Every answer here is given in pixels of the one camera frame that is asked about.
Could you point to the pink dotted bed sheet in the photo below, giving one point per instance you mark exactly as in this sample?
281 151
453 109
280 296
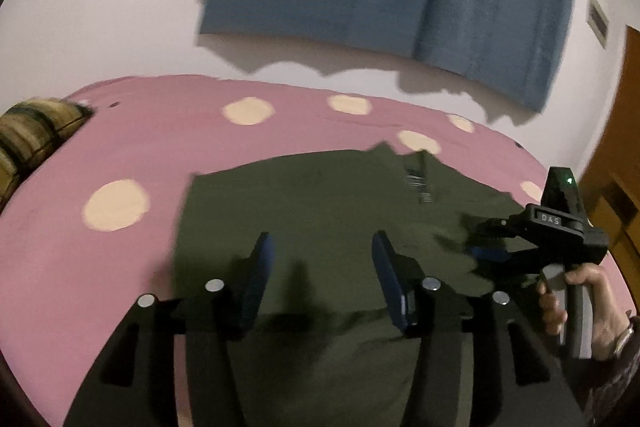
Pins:
150 132

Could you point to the wall vent grille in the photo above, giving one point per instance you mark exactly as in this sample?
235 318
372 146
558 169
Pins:
597 19

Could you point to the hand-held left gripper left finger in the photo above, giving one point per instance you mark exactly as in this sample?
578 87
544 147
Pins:
259 264

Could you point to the person's right hand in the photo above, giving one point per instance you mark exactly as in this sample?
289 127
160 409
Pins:
602 307

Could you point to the dark green shirt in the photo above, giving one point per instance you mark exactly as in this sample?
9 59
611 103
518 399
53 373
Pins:
310 207

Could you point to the person's right forearm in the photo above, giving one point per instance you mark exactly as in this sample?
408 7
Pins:
620 387

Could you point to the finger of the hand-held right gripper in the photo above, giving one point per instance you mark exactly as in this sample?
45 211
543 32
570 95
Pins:
487 254
497 227

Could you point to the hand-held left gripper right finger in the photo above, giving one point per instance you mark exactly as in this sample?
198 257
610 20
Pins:
387 277

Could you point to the striped brown pillow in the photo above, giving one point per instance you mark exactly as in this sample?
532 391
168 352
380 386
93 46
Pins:
30 132

